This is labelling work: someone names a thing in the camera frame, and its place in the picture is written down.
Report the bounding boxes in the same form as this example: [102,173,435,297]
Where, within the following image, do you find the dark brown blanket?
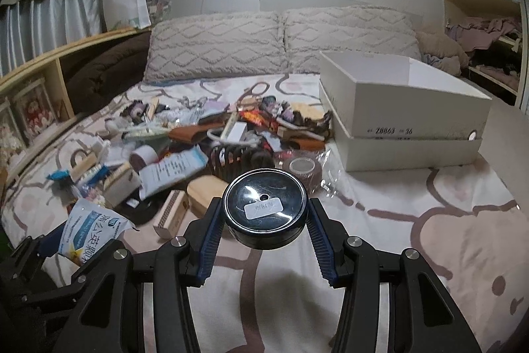
[62,31,151,116]

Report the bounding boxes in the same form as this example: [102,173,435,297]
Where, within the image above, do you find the white closet shelf unit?
[442,0,523,106]

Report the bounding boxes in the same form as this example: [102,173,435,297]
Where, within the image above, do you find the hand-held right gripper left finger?
[54,196,227,353]

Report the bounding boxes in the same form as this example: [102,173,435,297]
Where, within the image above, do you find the oval wooden piece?
[188,175,232,217]

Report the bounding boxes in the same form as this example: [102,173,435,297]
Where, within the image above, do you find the pink clothes pile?
[446,16,522,52]

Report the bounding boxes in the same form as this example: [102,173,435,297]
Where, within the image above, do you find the red snack packet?
[242,109,269,127]

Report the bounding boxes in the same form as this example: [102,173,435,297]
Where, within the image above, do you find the framed plush picture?
[10,78,59,147]

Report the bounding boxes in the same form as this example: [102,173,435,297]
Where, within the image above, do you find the tan wooden brush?
[103,165,143,209]

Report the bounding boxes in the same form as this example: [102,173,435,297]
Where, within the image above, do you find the printed blanket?
[0,72,529,353]

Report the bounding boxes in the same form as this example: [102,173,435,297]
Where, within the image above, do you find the beige plush blanket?
[415,28,469,76]

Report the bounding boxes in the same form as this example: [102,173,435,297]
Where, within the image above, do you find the dark fluffy pompom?
[242,150,275,172]

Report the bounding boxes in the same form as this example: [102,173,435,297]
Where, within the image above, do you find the grey pleated curtain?
[0,0,104,77]

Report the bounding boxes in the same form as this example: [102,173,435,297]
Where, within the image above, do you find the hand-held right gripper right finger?
[305,197,483,353]

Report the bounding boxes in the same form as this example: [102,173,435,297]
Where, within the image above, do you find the purple crochet piece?
[264,97,306,127]

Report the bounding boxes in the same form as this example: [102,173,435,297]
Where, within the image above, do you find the wooden bedside shelf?
[0,26,153,188]

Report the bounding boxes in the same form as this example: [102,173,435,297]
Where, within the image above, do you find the black slotted holder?
[209,144,253,182]

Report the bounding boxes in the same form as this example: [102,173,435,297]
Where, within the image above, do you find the brown leather piece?
[169,125,226,143]

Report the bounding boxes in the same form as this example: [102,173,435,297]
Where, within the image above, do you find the clear plastic bag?
[318,152,352,197]

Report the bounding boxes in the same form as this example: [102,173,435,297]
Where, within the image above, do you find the white cardboard box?
[318,50,492,141]

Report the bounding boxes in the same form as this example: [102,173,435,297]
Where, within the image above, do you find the dark clothes pile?
[467,47,522,89]

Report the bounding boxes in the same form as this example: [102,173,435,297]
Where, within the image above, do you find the light blue paper packet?
[138,148,208,199]

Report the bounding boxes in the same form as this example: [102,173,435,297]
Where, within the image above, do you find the stack of colourful packets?
[142,0,172,25]

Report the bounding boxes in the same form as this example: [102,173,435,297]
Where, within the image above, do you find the blue white sachet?
[58,199,137,267]

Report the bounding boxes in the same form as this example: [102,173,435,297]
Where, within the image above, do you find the small patterned carton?
[153,190,191,240]

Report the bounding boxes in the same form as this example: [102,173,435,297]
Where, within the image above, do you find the pink tape roll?
[129,146,158,169]

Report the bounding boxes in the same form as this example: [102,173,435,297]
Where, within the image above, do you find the beige textured pillow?
[281,5,422,74]
[142,11,287,86]

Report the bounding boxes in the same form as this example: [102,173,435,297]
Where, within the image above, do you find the brown handled scissors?
[235,82,267,108]

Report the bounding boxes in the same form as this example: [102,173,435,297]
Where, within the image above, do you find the black ring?
[222,168,308,250]

